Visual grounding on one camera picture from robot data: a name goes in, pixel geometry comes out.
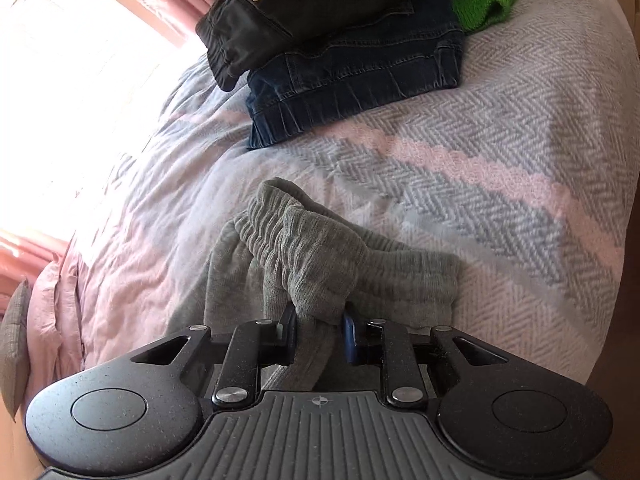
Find window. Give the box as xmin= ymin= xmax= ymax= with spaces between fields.
xmin=0 ymin=0 xmax=202 ymax=242

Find blue jeans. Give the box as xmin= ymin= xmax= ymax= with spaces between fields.
xmin=246 ymin=0 xmax=467 ymax=151

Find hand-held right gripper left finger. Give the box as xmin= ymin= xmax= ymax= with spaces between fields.
xmin=131 ymin=305 xmax=301 ymax=409

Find grey sweatpants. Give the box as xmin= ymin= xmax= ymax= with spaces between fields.
xmin=170 ymin=177 xmax=462 ymax=396

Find grey checked pillow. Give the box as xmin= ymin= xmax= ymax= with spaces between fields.
xmin=0 ymin=277 xmax=32 ymax=412

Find pink pillow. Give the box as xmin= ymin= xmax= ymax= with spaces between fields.
xmin=24 ymin=240 xmax=102 ymax=377

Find pink grey striped blanket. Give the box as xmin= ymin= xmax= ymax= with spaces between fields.
xmin=70 ymin=0 xmax=640 ymax=397

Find black jeans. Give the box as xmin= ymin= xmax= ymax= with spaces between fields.
xmin=195 ymin=0 xmax=452 ymax=93

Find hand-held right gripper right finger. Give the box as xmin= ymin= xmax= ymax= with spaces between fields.
xmin=341 ymin=310 xmax=511 ymax=409

